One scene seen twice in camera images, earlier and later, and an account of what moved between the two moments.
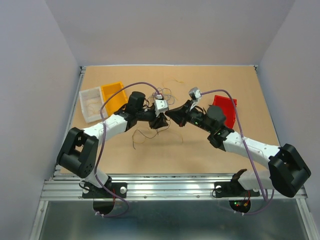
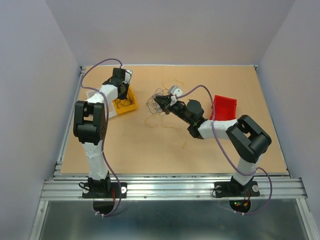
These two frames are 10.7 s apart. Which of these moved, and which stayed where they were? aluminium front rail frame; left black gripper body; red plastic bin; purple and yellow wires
Moved: left black gripper body; purple and yellow wires
Stayed: red plastic bin; aluminium front rail frame
